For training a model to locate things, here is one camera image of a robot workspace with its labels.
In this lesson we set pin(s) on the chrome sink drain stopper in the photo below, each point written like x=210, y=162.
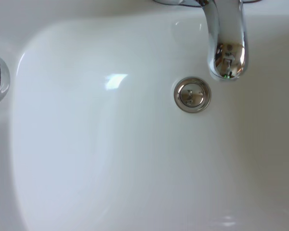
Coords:
x=192, y=94

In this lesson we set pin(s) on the white ceramic sink basin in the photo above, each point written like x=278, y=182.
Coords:
x=86, y=144

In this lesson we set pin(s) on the chrome faucet spout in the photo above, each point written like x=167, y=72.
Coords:
x=227, y=36

